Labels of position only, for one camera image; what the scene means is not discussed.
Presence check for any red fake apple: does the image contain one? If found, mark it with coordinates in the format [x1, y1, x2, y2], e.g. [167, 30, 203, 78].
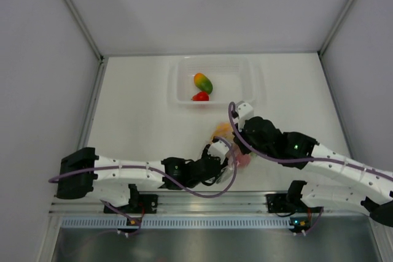
[192, 91, 209, 101]

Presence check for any green fake avocado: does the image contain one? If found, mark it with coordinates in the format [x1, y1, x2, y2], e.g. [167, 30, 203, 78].
[193, 72, 213, 94]

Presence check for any clear zip top bag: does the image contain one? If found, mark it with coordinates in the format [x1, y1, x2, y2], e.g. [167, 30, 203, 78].
[209, 135, 256, 183]

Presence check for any pink fake peach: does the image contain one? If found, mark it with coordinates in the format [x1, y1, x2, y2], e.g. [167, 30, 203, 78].
[236, 154, 252, 169]

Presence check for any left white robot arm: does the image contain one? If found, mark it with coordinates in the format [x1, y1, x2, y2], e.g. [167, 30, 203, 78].
[51, 145, 227, 208]

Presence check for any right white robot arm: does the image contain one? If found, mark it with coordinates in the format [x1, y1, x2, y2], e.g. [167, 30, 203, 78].
[240, 117, 392, 226]

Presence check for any orange fake fruit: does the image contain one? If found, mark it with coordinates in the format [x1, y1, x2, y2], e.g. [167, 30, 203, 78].
[211, 122, 234, 141]

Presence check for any clear plastic perforated bin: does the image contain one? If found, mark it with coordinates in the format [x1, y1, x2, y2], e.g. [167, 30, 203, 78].
[167, 55, 266, 109]

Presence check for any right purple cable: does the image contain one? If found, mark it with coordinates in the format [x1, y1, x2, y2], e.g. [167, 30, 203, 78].
[228, 101, 393, 180]

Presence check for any purple cable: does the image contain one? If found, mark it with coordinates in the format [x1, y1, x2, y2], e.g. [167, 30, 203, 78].
[48, 136, 239, 198]
[228, 101, 393, 180]

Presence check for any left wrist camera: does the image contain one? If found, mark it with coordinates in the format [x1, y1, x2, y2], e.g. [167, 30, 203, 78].
[208, 139, 232, 161]

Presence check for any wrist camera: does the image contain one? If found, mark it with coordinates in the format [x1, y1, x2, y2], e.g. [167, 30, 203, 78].
[208, 139, 232, 161]
[232, 101, 254, 130]

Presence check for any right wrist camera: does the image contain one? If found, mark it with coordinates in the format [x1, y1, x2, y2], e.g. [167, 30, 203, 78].
[232, 101, 254, 130]

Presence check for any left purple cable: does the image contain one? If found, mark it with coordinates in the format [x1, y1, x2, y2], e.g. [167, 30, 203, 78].
[48, 136, 239, 198]

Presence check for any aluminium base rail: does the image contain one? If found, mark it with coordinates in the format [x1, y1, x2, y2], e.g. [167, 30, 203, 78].
[49, 190, 366, 214]

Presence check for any white slotted cable duct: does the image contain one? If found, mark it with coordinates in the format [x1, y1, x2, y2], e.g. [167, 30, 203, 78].
[61, 216, 306, 229]

